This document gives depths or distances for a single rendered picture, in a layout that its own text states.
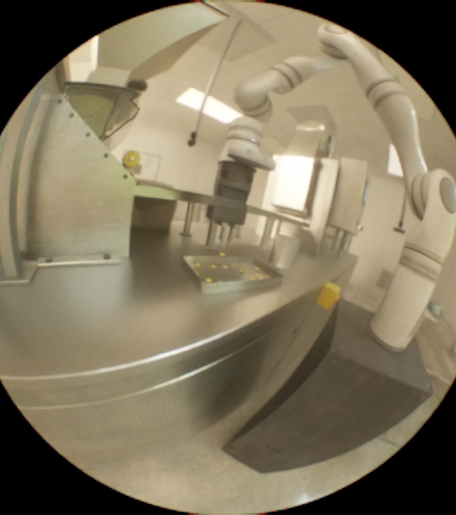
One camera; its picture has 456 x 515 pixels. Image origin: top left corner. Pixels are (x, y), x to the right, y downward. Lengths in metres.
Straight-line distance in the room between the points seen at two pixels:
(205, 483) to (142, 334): 0.84
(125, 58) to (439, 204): 0.66
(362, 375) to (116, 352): 0.31
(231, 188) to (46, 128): 0.39
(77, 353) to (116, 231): 0.25
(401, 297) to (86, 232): 0.57
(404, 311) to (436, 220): 0.15
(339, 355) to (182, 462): 0.82
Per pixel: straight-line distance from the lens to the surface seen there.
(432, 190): 0.35
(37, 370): 0.20
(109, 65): 0.51
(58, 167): 0.37
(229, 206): 0.33
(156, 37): 0.54
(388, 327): 0.35
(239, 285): 0.31
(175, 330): 0.20
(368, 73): 0.44
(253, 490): 1.00
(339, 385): 0.31
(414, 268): 0.33
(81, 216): 0.36
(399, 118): 0.40
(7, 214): 0.33
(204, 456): 0.95
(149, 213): 0.63
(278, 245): 0.51
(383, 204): 4.53
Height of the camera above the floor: 0.94
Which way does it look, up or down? 17 degrees down
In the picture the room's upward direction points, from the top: 13 degrees clockwise
